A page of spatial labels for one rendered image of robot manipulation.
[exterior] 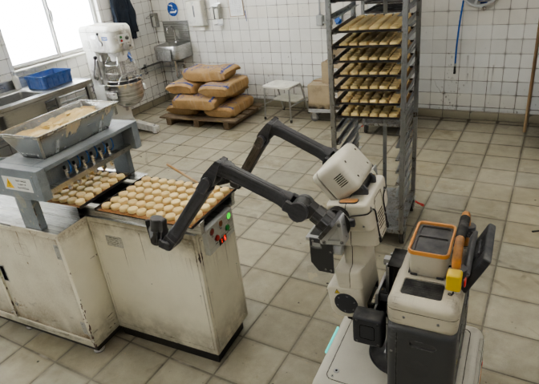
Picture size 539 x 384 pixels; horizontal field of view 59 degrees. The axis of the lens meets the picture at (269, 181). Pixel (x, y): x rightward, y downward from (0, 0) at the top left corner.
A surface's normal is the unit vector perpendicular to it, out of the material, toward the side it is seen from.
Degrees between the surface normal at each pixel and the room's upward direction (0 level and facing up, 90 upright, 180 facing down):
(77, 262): 90
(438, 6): 90
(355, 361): 0
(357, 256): 90
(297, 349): 0
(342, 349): 0
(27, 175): 90
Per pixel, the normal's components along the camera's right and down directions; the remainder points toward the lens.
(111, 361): -0.10, -0.90
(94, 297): 0.90, 0.11
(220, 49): -0.48, 0.43
